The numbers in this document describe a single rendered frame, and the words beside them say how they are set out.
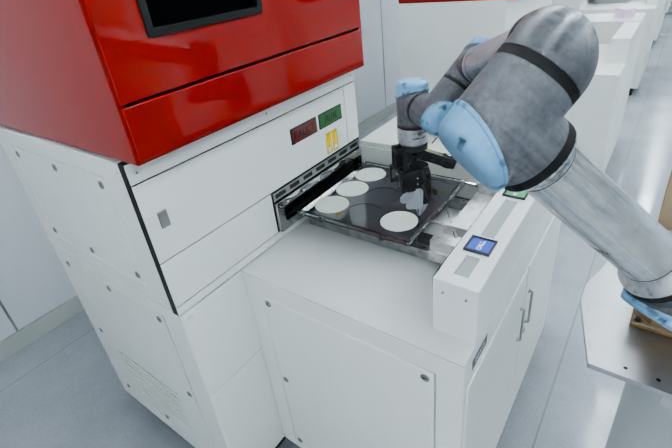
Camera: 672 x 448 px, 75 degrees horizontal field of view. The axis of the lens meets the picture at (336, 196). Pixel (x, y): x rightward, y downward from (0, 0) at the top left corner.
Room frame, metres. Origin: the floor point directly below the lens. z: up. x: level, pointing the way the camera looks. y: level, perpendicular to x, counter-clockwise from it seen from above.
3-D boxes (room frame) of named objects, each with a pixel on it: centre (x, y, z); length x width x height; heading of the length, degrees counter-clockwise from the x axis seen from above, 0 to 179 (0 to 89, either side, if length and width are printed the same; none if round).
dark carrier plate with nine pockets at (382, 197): (1.14, -0.14, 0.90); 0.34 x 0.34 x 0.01; 51
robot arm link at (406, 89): (1.00, -0.21, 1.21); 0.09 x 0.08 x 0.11; 16
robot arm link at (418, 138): (1.00, -0.20, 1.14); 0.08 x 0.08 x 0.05
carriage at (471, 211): (0.99, -0.35, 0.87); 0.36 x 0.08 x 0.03; 141
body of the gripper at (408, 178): (1.00, -0.20, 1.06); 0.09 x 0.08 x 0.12; 104
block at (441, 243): (0.86, -0.26, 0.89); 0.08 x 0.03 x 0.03; 51
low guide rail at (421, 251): (1.01, -0.11, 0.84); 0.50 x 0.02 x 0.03; 51
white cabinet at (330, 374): (1.14, -0.27, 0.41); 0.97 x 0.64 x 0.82; 141
